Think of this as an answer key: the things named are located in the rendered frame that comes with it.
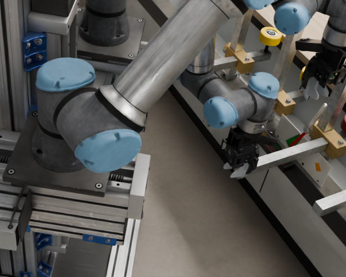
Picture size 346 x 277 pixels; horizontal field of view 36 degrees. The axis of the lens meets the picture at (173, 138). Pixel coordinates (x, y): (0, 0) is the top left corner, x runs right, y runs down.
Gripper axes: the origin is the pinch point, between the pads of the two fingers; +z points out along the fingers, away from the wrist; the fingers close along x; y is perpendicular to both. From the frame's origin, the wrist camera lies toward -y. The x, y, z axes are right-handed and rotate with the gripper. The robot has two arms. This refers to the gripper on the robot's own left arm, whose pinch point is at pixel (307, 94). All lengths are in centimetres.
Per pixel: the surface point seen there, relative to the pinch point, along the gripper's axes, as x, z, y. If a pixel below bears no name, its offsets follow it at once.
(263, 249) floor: 23, 102, -8
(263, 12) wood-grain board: 29, 12, -57
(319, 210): -18.6, 7.0, 31.7
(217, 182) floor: 24, 102, -50
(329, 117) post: 10.0, 9.3, 3.3
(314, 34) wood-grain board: 40, 12, -39
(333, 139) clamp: 10.8, 15.0, 7.5
